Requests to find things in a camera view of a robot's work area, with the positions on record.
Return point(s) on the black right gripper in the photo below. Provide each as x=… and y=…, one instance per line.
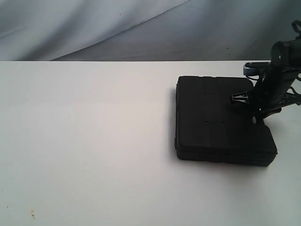
x=272, y=91

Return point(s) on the grey backdrop cloth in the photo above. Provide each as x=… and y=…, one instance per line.
x=144, y=30

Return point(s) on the black plastic tool case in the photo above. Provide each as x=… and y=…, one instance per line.
x=210, y=128

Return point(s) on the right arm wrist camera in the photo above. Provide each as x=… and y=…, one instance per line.
x=251, y=69

